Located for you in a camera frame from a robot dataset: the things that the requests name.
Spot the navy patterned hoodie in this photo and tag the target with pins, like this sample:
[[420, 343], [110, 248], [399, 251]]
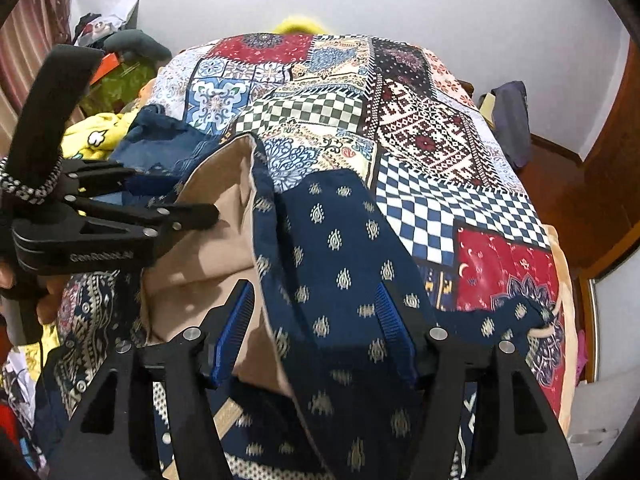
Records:
[[340, 240]]

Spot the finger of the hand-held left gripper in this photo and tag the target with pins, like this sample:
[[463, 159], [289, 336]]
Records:
[[95, 177], [175, 212]]

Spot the beige blanket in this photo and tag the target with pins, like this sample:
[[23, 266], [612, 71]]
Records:
[[565, 310]]

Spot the patchwork bedspread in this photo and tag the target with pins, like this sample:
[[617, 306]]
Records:
[[425, 135]]

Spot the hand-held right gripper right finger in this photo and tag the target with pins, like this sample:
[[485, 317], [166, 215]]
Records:
[[395, 330]]

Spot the striped red curtain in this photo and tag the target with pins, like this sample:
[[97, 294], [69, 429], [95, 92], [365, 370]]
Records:
[[30, 35]]

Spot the dark grey garment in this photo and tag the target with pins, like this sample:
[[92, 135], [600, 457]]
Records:
[[512, 120]]

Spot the orange box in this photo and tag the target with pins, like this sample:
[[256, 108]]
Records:
[[107, 66]]

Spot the green table cloth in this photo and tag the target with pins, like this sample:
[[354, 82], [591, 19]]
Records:
[[115, 90]]

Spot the person's left hand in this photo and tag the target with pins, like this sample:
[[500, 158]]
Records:
[[50, 300]]

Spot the white printed cloth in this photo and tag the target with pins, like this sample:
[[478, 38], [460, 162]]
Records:
[[17, 380]]

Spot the blue denim garment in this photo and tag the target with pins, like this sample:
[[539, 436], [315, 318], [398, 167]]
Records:
[[160, 145]]

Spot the yellow garment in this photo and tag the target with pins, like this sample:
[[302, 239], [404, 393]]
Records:
[[95, 135]]

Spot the grey neck pillow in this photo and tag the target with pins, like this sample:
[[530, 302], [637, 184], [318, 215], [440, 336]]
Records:
[[135, 42]]

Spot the wooden wardrobe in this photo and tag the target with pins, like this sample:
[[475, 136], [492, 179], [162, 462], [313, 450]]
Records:
[[615, 160]]

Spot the white heart-printed sliding door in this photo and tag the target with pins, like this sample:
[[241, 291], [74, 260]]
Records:
[[617, 335]]

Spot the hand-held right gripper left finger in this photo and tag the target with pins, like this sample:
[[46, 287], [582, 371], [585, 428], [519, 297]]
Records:
[[235, 330]]

